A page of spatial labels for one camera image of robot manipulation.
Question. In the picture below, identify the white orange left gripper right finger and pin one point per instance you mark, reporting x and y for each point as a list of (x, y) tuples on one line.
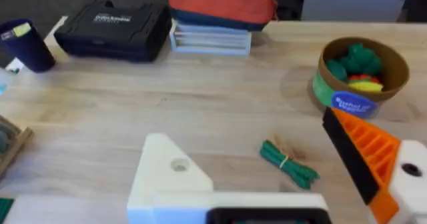
[(377, 160)]

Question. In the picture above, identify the bare white left gripper left finger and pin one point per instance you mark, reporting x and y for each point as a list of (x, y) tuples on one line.
[(166, 170)]

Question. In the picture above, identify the brown tub of toy vegetables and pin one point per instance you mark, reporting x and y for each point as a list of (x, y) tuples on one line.
[(362, 75)]

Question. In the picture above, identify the green toy bean bundle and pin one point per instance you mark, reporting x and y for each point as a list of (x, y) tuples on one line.
[(288, 164)]

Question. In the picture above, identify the black plastic case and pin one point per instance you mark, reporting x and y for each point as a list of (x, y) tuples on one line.
[(113, 30)]

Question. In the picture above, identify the wooden tray with green disc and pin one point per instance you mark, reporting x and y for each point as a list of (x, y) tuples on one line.
[(10, 142)]

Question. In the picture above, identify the green board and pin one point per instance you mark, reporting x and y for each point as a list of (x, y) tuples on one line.
[(5, 208)]

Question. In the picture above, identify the red and blue pouch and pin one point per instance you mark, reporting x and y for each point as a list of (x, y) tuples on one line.
[(221, 5)]

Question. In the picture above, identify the dark blue cup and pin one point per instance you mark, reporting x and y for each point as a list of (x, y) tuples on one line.
[(26, 45)]

